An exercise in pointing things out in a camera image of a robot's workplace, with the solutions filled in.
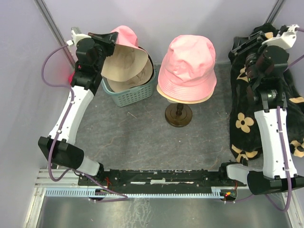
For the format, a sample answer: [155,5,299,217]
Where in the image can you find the pink beige bucket hat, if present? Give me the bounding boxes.
[157,35,217,100]
[101,25,148,82]

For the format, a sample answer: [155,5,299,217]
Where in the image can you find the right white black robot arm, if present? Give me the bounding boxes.
[218,31,304,195]

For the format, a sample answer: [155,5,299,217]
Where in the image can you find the black floral blanket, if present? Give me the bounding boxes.
[228,22,304,167]

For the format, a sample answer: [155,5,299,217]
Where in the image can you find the left aluminium frame post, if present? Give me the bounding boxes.
[34,0,75,67]

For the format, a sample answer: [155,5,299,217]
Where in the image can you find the peach bucket hat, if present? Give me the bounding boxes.
[156,85,214,105]

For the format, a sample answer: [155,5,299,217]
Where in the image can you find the dark wooden hat stand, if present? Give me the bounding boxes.
[164,103,192,127]

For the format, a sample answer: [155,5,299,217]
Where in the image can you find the light blue cable duct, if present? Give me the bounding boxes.
[45,188,224,199]

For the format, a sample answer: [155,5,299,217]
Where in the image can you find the red cloth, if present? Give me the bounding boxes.
[68,72,74,86]

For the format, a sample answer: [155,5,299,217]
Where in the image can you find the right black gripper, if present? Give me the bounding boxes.
[231,30,275,86]

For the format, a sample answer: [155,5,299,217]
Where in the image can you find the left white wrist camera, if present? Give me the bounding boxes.
[66,27,92,47]

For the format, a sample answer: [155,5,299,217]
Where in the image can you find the right aluminium frame post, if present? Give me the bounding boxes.
[265,0,286,24]

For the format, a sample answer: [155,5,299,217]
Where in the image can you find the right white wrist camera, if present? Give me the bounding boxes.
[262,24,300,50]

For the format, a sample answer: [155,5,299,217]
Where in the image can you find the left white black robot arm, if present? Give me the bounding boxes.
[38,30,119,185]

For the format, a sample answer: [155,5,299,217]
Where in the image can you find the aluminium frame post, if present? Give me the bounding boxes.
[265,0,286,24]
[34,0,75,67]

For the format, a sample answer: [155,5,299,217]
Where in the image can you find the teal plastic basket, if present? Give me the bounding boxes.
[101,65,160,107]

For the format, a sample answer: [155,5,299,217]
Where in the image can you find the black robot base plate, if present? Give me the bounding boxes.
[93,169,246,194]

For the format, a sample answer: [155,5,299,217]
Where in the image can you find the beige hat in basket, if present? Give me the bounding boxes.
[107,55,154,93]

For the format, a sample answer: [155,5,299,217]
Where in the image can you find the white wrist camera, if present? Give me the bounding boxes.
[66,27,92,47]
[262,24,300,50]

